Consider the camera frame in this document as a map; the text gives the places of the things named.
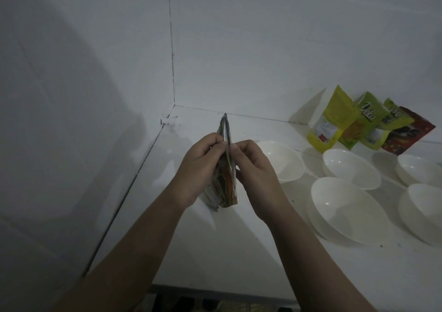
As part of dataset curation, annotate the person's right hand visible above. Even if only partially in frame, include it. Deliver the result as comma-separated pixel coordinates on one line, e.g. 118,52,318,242
229,139,295,225

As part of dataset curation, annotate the person's left hand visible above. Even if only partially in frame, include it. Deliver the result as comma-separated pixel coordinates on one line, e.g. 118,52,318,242
169,132,230,210

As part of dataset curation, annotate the jackfruit chips bag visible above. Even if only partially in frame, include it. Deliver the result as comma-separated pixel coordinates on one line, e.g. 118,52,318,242
203,112,239,213

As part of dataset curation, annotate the small white bowl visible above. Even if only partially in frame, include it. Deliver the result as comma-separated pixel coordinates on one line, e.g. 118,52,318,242
255,141,306,184
395,154,442,187
323,149,382,191

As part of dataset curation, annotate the yellow snack bag red label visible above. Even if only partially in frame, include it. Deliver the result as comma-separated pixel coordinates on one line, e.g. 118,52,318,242
306,85,360,150

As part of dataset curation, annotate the large white bowl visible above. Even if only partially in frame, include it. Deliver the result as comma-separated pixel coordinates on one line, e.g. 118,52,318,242
397,183,442,248
306,177,391,247

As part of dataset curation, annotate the tall green snack bag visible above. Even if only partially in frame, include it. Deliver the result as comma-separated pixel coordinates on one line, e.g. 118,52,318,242
338,91,389,150

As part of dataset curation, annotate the small yellow-green snack bag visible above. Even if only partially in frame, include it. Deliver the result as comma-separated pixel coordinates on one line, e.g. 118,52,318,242
359,97,415,150

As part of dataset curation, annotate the person's left forearm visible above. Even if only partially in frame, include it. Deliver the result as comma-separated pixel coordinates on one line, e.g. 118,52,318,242
55,189,194,312

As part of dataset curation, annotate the person's right forearm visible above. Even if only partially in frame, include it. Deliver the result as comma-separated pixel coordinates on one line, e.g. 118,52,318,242
266,203,377,312

